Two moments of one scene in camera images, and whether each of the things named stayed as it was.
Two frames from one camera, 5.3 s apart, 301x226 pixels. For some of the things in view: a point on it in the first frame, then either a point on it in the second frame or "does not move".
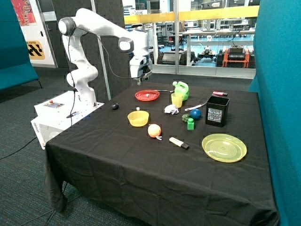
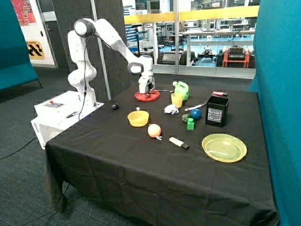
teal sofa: x=16 y=68 does not move
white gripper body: x=140 y=66 -> x=146 y=84
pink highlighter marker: x=220 y=93 does not move
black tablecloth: x=165 y=155 does not move
